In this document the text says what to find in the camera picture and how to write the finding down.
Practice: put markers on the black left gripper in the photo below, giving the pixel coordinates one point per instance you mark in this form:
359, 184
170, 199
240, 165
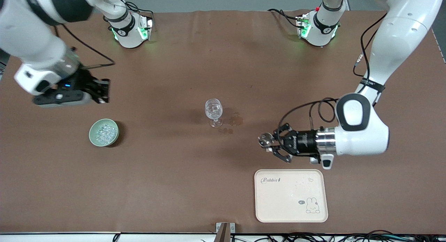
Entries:
304, 141

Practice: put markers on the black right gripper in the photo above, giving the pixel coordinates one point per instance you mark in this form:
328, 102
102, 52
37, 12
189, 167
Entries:
83, 80

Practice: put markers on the steel double jigger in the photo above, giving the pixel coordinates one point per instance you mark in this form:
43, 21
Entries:
264, 140

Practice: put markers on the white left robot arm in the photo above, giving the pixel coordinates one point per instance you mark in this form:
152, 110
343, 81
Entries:
397, 36

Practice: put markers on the clear ice cubes pile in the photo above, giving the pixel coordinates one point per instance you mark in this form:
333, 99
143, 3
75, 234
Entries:
105, 133

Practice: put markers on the clear stemmed wine glass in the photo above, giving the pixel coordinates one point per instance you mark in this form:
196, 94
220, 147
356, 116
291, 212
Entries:
213, 111

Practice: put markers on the green ceramic bowl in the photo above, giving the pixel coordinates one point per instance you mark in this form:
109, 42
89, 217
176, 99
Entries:
92, 135

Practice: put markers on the cream rabbit print tray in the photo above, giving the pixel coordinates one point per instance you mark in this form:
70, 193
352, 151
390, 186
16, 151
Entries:
278, 200

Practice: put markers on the brown table mat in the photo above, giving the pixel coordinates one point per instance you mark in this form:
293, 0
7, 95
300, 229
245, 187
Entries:
174, 78

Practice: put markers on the grey metal table bracket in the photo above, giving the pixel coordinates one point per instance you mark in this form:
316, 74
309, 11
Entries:
225, 231

